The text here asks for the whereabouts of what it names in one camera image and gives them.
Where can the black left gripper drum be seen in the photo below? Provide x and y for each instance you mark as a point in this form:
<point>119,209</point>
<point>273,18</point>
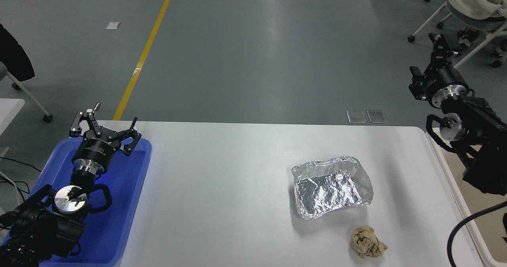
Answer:
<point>94,151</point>

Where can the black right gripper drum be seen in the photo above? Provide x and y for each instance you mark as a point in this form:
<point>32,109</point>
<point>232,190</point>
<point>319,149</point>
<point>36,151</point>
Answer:
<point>443,79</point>

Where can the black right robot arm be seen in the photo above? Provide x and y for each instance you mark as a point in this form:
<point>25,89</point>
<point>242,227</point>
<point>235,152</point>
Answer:
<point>483,140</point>

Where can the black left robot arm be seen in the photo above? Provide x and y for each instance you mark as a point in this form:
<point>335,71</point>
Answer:
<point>39,231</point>

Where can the person's shoe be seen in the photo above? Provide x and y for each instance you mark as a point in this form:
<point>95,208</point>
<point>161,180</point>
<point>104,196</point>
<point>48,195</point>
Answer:
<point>469,36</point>
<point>501,48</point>

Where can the clear floor plate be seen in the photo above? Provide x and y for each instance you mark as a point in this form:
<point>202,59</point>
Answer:
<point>355,116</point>
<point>376,116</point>

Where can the blue plastic tray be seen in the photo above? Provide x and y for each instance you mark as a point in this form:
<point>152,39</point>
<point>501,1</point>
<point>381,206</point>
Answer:
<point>119,203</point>

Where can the grey chair with castors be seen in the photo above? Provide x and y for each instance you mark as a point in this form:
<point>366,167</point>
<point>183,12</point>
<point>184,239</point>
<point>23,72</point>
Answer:
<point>29,96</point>

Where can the white side table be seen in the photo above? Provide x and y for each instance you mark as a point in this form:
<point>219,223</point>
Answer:
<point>8,112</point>

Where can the white paper sheet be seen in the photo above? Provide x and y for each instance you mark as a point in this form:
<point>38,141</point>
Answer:
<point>113,25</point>

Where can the person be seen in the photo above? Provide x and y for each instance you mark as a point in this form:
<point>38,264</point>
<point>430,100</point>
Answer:
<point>14,57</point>

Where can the large pale bin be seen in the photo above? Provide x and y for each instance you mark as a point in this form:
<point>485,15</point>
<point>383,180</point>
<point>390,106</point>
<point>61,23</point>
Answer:
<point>455,187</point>

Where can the crumpled silver foil tray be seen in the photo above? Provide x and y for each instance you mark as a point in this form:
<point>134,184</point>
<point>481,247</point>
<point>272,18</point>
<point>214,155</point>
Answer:
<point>330,189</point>

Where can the crumpled tan paper ball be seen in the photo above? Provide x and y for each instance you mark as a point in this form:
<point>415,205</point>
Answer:
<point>367,242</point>

